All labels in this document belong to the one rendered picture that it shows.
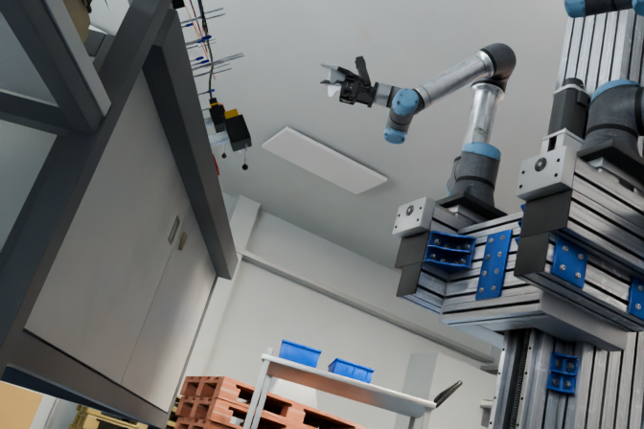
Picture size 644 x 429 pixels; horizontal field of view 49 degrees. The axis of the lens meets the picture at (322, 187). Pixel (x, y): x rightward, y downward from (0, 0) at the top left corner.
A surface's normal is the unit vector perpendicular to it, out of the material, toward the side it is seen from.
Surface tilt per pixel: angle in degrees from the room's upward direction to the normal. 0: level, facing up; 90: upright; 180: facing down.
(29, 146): 90
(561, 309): 90
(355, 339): 90
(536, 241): 90
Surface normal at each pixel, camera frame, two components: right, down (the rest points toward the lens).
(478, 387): 0.47, -0.23
